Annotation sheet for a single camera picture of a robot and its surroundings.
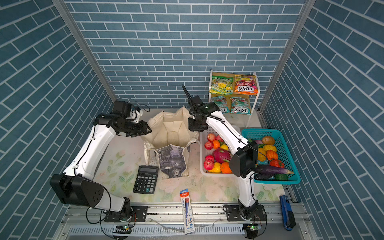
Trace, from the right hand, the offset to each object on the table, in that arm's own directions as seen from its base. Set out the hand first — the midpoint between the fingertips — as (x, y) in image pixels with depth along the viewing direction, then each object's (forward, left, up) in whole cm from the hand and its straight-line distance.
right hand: (190, 127), depth 84 cm
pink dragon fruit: (-10, -19, -12) cm, 24 cm away
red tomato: (-10, -51, -16) cm, 55 cm away
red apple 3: (-1, -11, -15) cm, 19 cm away
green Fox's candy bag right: (+22, -30, -1) cm, 37 cm away
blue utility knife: (-36, -51, -18) cm, 65 cm away
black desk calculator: (-25, +23, -18) cm, 39 cm away
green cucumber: (-18, -51, -16) cm, 57 cm away
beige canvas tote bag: (-16, +8, +6) cm, 19 cm away
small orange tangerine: (-1, -16, -15) cm, 22 cm away
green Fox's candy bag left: (+26, -18, -2) cm, 32 cm away
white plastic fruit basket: (-5, -8, -17) cm, 20 cm away
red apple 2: (-11, -12, -14) cm, 22 cm away
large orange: (-17, -21, -13) cm, 30 cm away
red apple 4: (+5, -12, -15) cm, 20 cm away
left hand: (-6, +21, +4) cm, 23 cm away
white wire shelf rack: (+16, -24, +13) cm, 31 cm away
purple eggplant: (-16, -43, -15) cm, 48 cm away
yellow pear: (-16, -16, -15) cm, 28 cm away
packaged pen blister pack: (-38, -2, -20) cm, 43 cm away
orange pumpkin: (-5, -49, -16) cm, 52 cm away
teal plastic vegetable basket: (-5, -56, -15) cm, 59 cm away
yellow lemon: (-1, -21, -16) cm, 26 cm away
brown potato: (+6, -50, -17) cm, 54 cm away
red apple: (-15, -12, -12) cm, 23 cm away
